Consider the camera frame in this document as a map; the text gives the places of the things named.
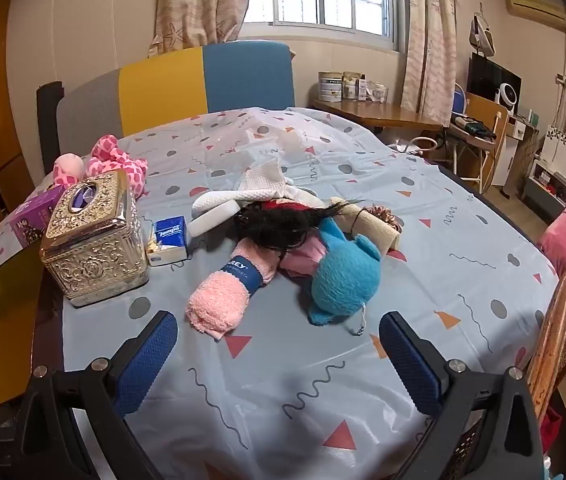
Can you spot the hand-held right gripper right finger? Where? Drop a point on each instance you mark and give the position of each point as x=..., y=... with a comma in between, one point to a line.
x=410, y=365

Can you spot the white fan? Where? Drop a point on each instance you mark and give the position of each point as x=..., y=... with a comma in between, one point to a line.
x=504, y=100

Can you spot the blue tissue pack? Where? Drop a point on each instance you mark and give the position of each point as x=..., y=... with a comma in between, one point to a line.
x=168, y=240

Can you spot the grey yellow blue chair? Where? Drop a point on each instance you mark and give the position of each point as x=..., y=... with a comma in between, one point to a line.
x=163, y=90

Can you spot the white cabinet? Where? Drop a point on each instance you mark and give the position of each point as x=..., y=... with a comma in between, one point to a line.
x=515, y=150

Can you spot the pink scrunchie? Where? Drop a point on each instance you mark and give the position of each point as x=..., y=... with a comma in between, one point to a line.
x=390, y=217

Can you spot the black wig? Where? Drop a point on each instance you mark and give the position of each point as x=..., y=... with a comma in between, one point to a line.
x=273, y=227

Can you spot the air conditioner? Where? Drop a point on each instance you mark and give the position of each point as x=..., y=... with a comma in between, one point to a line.
x=535, y=10

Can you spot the beige cloth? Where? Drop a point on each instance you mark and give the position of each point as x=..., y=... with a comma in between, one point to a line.
x=370, y=230

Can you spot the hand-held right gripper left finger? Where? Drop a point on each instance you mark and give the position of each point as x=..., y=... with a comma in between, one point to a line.
x=148, y=360

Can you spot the low grey shelf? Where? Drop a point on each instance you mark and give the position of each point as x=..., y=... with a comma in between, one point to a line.
x=548, y=187

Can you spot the ornate gold tissue box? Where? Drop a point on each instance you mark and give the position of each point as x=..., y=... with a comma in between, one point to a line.
x=93, y=255

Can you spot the black monitor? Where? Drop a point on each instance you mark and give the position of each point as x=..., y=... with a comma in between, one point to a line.
x=488, y=77

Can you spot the white tin can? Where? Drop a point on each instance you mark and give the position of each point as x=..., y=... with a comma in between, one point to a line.
x=330, y=87

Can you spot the pink fluffy sock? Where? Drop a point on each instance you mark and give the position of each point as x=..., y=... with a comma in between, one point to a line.
x=218, y=295

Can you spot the rattan chair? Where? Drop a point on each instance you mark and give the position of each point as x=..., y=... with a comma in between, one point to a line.
x=563, y=320

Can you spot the blue plush toy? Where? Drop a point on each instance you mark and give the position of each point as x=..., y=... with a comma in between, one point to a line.
x=343, y=275

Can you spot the wooden folding chair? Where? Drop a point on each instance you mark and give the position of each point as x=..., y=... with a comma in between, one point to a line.
x=483, y=120

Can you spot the cream box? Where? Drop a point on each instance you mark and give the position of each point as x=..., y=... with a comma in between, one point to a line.
x=352, y=86

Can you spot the beige patterned curtain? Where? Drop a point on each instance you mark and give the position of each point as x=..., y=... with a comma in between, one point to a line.
x=428, y=35
x=203, y=0

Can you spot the pink spotted plush toy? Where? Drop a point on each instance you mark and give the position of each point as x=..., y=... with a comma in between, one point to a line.
x=108, y=157

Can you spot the white sock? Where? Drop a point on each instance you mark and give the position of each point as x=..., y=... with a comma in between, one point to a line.
x=213, y=207

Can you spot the white towel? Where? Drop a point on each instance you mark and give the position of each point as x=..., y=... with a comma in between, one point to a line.
x=263, y=180

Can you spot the hanging white bag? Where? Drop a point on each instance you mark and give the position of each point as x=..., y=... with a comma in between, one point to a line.
x=482, y=35

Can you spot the purple carton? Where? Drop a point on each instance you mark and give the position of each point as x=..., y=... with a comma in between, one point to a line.
x=28, y=215

